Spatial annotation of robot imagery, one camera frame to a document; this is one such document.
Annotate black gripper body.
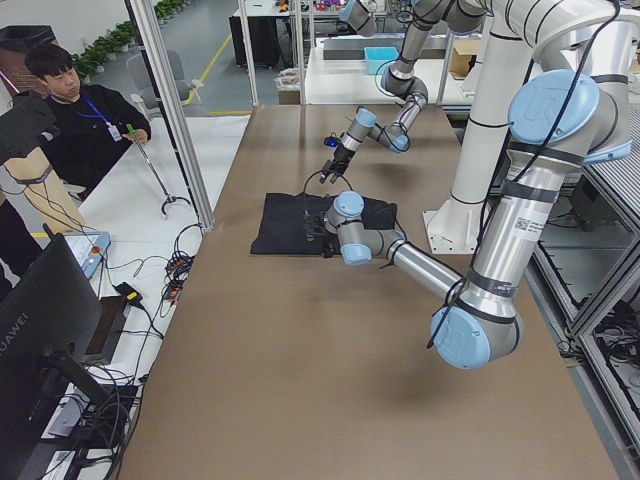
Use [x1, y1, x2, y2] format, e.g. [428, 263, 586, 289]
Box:
[323, 145, 354, 175]
[321, 235, 341, 258]

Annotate black printed t-shirt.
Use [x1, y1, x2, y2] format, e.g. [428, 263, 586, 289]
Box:
[249, 192, 399, 257]

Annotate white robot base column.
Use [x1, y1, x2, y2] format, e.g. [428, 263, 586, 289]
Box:
[425, 13, 531, 254]

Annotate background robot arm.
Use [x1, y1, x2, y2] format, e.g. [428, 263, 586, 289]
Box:
[338, 0, 377, 37]

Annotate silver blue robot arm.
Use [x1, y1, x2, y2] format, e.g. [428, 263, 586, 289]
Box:
[319, 1, 486, 183]
[321, 1, 639, 369]

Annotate blue plastic bin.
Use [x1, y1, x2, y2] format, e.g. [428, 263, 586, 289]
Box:
[363, 46, 398, 75]

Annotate cardboard box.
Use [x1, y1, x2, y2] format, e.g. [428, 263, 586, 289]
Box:
[449, 39, 481, 80]

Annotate black red power strip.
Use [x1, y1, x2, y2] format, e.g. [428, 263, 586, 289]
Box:
[162, 251, 195, 302]

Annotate metal reacher grabber tool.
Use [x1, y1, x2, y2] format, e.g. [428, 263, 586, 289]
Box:
[126, 123, 191, 215]

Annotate black power adapter brick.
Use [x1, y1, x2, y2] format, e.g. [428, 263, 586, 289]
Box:
[113, 282, 142, 308]

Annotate seated person black jacket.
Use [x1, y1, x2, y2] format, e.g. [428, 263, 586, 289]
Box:
[24, 43, 152, 193]

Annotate blue grey teach pendant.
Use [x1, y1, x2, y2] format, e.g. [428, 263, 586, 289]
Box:
[63, 231, 111, 279]

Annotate black Huawei monitor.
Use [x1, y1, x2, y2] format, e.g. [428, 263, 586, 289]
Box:
[1, 234, 108, 479]

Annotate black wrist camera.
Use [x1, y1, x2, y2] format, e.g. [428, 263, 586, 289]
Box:
[323, 135, 342, 148]
[303, 215, 329, 242]

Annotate silver aluminium frame post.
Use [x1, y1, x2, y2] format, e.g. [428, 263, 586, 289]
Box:
[124, 0, 215, 233]

